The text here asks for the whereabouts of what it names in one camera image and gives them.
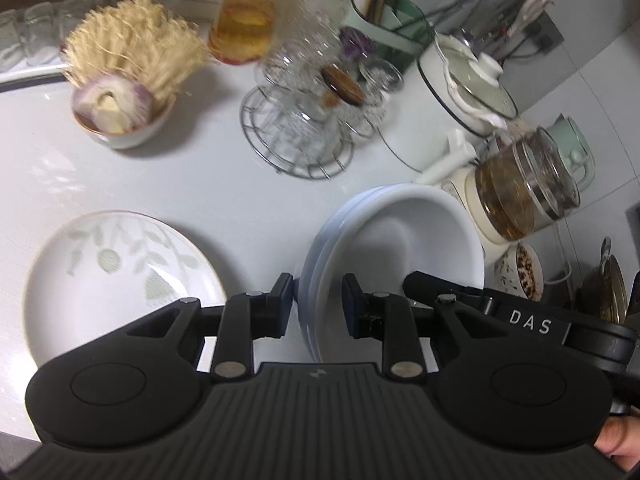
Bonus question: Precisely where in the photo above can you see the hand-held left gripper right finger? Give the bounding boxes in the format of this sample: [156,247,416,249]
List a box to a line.
[341,273,506,379]

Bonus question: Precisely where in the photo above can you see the enoki mushroom bunch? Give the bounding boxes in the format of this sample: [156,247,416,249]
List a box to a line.
[62,0,208,112]

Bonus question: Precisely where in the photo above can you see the purple cup lid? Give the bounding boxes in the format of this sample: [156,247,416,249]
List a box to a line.
[340,27,373,58]

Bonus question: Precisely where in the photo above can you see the small clear glass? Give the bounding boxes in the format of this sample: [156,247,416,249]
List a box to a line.
[22,2,58,66]
[55,0,96,47]
[0,10,26,73]

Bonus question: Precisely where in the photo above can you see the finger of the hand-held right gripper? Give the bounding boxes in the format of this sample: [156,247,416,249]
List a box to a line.
[404,271,496,314]

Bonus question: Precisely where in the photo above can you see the green chopstick holder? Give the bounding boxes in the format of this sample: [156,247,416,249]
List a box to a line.
[345,0,436,69]

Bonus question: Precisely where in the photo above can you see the white kettle cable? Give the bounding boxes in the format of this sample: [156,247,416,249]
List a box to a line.
[545,220,576,287]

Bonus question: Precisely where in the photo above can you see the plain white bowl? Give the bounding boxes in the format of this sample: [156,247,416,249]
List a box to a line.
[318,184,487,363]

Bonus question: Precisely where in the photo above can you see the pale blue plastic bowl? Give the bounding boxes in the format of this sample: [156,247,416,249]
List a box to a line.
[307,185,401,365]
[297,186,391,366]

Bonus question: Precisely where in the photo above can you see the brown round cup lid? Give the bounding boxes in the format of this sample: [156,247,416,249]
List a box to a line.
[320,66,365,107]

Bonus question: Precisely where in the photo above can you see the glass health kettle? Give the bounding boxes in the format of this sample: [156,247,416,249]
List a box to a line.
[442,127,583,247]

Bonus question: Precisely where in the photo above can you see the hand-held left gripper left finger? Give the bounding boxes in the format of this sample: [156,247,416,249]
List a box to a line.
[120,273,295,379]

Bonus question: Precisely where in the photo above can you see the white bowl with vegetables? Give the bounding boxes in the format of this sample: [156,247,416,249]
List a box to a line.
[72,95,177,150]

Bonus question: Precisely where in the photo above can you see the patterned bowl with grains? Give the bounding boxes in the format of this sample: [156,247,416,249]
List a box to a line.
[494,242,546,302]

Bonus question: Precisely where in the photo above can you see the group of clear glass cups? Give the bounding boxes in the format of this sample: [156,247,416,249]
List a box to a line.
[260,25,403,162]

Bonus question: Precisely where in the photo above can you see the clear glass pitcher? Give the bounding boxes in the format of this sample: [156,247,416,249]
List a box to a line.
[295,0,351,47]

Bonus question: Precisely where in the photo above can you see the red lid plastic jar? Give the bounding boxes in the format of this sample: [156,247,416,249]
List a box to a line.
[209,0,297,65]

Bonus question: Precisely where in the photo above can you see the person's right hand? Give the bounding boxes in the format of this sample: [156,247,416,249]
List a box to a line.
[595,416,640,472]

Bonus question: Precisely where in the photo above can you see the black wall power strip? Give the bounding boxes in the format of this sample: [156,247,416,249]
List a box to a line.
[520,10,566,56]

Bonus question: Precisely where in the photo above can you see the white leaf pattern plate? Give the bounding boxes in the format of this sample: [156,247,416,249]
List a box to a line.
[22,210,228,377]

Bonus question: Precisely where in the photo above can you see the white electric cooking pot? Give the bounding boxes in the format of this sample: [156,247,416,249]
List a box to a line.
[377,30,518,187]

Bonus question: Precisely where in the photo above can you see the dark metal wok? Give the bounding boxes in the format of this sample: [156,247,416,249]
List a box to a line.
[575,237,640,326]

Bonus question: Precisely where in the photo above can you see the wire cup rack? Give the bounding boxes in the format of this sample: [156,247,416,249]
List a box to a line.
[240,85,356,180]

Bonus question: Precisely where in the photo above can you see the halved purple onion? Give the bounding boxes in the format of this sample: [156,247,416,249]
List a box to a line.
[71,72,153,135]

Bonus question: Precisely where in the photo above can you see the hanging utensil rack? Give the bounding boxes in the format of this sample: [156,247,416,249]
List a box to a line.
[425,0,558,57]

